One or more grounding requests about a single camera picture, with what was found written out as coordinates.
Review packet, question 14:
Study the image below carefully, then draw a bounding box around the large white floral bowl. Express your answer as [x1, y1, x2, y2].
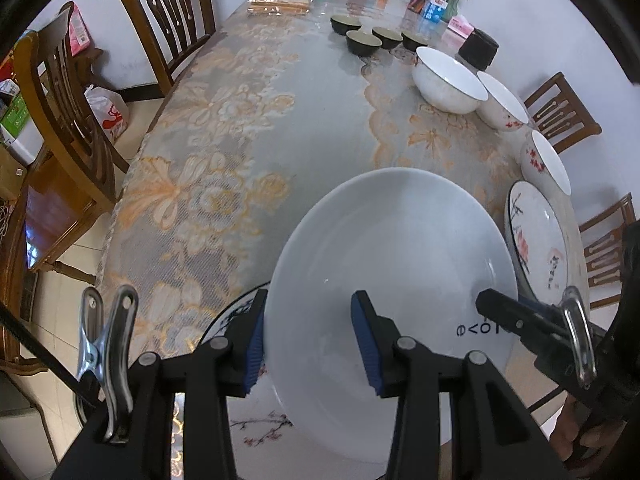
[411, 46, 489, 115]

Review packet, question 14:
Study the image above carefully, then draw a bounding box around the black strap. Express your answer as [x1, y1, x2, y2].
[0, 304, 103, 406]

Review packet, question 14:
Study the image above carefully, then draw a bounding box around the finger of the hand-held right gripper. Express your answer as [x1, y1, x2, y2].
[475, 287, 572, 357]

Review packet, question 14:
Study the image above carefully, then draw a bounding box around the white red-floral bowl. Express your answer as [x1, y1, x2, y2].
[520, 130, 572, 197]
[475, 70, 531, 132]

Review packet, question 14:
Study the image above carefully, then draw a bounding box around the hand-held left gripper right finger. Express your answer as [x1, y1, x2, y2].
[350, 290, 569, 480]

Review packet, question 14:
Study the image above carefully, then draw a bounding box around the black mug with lid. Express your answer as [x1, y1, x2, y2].
[458, 29, 500, 72]

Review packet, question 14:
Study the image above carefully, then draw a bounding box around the dark wooden dining chair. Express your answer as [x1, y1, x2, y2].
[106, 0, 217, 99]
[579, 192, 638, 311]
[12, 2, 132, 213]
[522, 72, 603, 155]

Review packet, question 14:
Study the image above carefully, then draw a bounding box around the pink tissue pack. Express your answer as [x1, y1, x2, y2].
[446, 16, 475, 39]

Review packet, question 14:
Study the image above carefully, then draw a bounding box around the white red plastic bag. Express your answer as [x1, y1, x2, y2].
[84, 86, 131, 144]

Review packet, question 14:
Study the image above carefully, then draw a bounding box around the person's right hand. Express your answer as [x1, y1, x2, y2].
[552, 400, 628, 461]

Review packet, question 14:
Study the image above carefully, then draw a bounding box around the white deep plate with lettering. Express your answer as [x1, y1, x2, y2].
[264, 167, 519, 464]

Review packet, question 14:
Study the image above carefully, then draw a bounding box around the white box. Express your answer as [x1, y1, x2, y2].
[2, 130, 43, 166]

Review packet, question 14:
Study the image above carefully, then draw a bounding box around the floral lace tablecloth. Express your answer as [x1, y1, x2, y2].
[75, 0, 591, 480]

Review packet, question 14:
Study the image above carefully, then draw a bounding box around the green cardboard box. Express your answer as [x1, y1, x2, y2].
[0, 91, 32, 142]

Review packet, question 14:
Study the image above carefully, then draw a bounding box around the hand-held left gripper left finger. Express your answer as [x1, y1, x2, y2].
[50, 287, 271, 480]

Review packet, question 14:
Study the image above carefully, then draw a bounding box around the dark ceramic tea cup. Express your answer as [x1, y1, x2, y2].
[372, 26, 404, 50]
[401, 29, 430, 52]
[330, 15, 362, 37]
[345, 30, 381, 57]

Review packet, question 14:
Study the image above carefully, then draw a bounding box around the blue white milk carton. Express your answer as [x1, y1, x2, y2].
[421, 0, 448, 24]

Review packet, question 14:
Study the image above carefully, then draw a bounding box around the pink packet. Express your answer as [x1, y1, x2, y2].
[66, 2, 92, 57]

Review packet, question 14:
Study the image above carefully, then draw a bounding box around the metal spring clip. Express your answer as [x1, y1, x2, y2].
[76, 285, 139, 445]
[562, 285, 598, 390]

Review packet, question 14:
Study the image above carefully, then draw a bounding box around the painted plate black rim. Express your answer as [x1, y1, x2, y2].
[504, 180, 585, 311]
[197, 284, 568, 480]

